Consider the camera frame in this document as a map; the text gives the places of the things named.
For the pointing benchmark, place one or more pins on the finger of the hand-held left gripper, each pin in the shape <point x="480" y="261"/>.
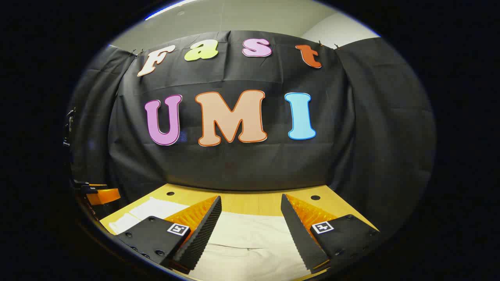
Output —
<point x="80" y="182"/>
<point x="103" y="196"/>

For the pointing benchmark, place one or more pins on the white jeans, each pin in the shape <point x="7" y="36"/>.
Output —
<point x="250" y="249"/>

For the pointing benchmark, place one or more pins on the black backdrop cloth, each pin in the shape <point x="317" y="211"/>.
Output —
<point x="242" y="168"/>

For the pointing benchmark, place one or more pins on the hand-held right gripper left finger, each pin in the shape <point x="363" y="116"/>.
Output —
<point x="203" y="230"/>

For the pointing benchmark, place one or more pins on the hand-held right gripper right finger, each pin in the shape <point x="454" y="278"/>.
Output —
<point x="299" y="234"/>

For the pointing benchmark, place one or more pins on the dark metal fixture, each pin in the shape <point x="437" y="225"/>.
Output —
<point x="68" y="127"/>

